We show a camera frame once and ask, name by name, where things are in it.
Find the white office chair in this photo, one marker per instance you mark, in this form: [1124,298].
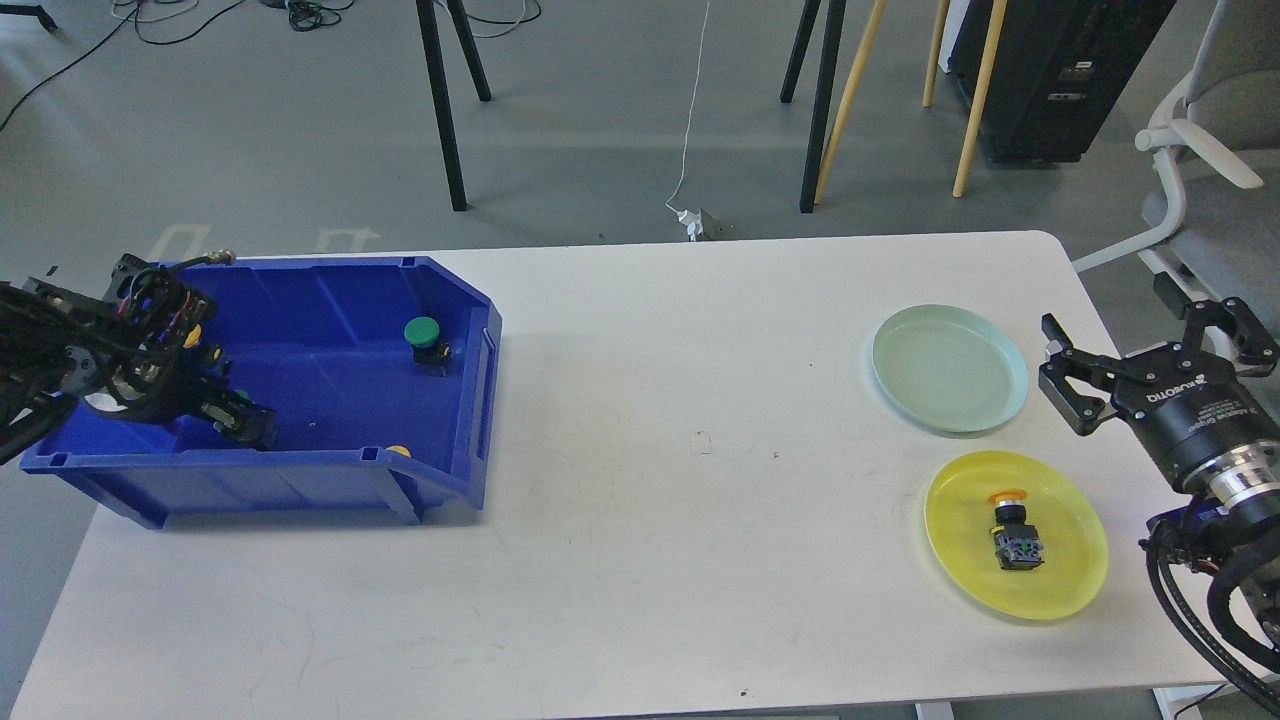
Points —
[1212,222]

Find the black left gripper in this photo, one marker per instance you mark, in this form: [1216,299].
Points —
[156,392]

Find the light green plate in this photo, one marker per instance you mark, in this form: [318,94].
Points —
[948,370]

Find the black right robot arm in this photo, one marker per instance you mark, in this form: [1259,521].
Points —
[1213,562]

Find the blue plastic bin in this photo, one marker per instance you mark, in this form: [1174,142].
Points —
[319,341]

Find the wooden leg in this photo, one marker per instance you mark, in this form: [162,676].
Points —
[851,88]
[986,71]

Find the yellow button at bin left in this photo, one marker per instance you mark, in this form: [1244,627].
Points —
[194,337]

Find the yellow plate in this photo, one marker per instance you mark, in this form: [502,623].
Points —
[957,517]

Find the green push button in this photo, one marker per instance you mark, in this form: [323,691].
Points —
[429,350]

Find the black stand legs right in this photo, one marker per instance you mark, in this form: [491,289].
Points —
[833,30]

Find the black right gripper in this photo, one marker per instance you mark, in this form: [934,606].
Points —
[1186,409]

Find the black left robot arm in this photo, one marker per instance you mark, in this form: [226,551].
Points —
[137,354]

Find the wooden leg right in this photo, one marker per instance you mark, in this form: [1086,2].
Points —
[986,71]

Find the yellow push button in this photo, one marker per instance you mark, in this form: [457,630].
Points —
[1018,546]

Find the wooden leg left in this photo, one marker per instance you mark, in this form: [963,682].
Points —
[851,88]

